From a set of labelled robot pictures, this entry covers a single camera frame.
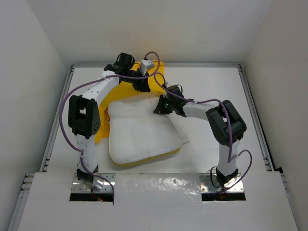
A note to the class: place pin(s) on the aluminium table frame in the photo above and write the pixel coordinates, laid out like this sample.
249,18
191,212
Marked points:
200,81

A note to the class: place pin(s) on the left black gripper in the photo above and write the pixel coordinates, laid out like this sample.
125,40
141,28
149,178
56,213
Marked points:
142,86

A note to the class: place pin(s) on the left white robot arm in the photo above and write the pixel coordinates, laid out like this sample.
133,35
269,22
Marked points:
83,113

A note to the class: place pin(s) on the metal base plate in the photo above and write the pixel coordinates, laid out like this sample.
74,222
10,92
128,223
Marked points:
209,184
98,185

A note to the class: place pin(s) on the yellow pillowcase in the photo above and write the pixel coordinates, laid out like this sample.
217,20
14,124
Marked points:
122,91

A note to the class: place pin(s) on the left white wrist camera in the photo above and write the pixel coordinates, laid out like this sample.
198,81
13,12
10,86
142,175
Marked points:
146,65

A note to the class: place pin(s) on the white pillow yellow edge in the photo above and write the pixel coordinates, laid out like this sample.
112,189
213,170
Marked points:
137,134

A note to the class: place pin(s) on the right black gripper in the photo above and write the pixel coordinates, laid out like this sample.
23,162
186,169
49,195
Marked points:
160,109

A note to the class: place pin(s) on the white front cover board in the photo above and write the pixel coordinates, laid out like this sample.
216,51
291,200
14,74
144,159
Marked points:
159,202

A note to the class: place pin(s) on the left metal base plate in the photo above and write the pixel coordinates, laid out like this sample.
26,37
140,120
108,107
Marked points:
98,185

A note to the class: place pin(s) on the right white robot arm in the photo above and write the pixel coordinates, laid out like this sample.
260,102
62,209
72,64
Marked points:
226,124

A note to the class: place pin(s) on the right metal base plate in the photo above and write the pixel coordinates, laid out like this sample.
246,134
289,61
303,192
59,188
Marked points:
209,184

